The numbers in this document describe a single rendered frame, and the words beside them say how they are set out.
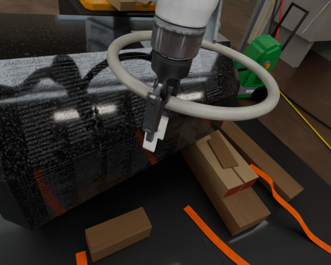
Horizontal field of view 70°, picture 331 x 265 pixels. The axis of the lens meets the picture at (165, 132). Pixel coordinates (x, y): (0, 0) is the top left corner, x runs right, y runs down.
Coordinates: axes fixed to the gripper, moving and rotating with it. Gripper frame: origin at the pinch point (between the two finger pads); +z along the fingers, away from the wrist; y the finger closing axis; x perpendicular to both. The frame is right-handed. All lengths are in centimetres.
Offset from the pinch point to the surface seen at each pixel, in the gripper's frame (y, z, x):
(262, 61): 184, 35, -25
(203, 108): 0.9, -10.9, -8.6
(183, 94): 45.2, 14.1, 5.6
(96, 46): 29.4, -0.4, 38.5
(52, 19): 35, -1, 63
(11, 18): 25, -1, 72
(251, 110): 7.8, -10.8, -18.0
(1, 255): -21, 88, 52
